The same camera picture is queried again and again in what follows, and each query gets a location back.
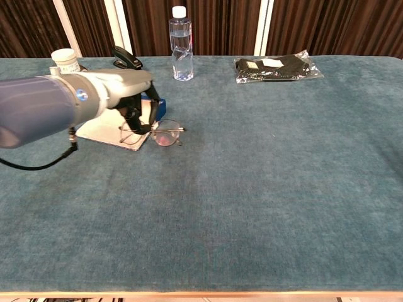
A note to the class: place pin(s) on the small white plastic jar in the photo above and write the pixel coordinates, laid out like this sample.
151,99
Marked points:
64,59

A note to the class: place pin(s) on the black garment in plastic bag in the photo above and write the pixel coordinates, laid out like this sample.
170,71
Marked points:
277,70

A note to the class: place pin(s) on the black stapler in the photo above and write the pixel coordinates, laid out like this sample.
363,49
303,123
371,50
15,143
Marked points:
127,58

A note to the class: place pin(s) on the white frame post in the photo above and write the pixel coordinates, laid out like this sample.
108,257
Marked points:
67,31
118,25
264,28

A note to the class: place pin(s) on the stainless steel bowl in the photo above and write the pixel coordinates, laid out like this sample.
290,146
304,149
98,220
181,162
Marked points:
82,68

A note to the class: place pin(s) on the dark brown pleated curtain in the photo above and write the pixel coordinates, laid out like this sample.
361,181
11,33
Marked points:
220,25

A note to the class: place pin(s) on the teal table cloth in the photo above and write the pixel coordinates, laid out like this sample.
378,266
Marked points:
220,188

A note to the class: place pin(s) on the thin metal-framed eyeglasses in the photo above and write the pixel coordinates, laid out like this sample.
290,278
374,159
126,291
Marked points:
165,135

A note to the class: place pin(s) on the clear plastic water bottle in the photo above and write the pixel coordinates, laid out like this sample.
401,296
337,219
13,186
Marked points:
182,47

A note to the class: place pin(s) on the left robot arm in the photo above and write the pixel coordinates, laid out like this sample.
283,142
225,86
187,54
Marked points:
37,107

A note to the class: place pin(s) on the blue printed glasses case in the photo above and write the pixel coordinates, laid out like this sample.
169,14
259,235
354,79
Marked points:
104,129

